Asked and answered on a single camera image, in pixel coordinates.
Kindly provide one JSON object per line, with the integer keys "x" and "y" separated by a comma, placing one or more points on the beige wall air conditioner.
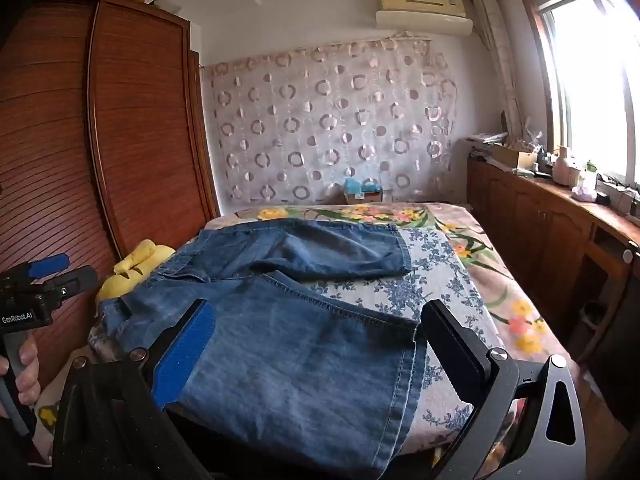
{"x": 425, "y": 10}

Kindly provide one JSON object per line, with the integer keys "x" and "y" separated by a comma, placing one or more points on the green-capped bottle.
{"x": 591, "y": 172}

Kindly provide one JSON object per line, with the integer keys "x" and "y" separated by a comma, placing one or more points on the small cardboard box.
{"x": 362, "y": 199}

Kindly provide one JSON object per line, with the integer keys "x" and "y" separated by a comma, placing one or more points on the yellow plush toy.
{"x": 132, "y": 270}

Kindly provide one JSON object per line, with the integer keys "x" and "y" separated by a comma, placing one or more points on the blue floral bed sheet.
{"x": 440, "y": 270}

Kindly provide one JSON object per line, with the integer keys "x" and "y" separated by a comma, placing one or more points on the stack of papers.
{"x": 484, "y": 142}

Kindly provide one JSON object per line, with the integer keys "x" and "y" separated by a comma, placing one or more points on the pink floral blanket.
{"x": 500, "y": 270}

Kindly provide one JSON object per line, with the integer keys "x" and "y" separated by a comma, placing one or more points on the wood-framed window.
{"x": 590, "y": 85}

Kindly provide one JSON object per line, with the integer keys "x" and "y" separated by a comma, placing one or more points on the person's left hand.
{"x": 29, "y": 370}

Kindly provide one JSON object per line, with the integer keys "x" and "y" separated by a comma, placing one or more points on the blue denim pants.
{"x": 300, "y": 360}

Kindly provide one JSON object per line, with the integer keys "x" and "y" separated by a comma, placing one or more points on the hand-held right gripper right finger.
{"x": 450, "y": 355}

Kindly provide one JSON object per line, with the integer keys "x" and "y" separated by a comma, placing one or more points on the wooden slatted wardrobe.
{"x": 140, "y": 135}

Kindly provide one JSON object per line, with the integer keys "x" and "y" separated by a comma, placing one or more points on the long wooden cabinet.
{"x": 540, "y": 225}

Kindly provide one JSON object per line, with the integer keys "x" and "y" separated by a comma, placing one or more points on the white container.
{"x": 578, "y": 179}

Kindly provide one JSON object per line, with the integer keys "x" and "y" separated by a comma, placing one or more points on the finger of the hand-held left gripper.
{"x": 75, "y": 281}
{"x": 50, "y": 264}

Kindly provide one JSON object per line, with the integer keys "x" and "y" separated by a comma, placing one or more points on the sheer circle-patterned curtain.
{"x": 325, "y": 125}

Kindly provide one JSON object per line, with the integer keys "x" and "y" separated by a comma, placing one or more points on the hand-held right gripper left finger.
{"x": 186, "y": 355}

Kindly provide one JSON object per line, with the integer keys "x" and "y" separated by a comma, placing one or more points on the tied patterned window curtain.
{"x": 495, "y": 60}

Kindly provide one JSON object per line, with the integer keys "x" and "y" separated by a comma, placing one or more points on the open cardboard box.
{"x": 515, "y": 156}

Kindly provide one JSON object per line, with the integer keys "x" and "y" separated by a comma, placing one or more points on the pink bottle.
{"x": 562, "y": 167}

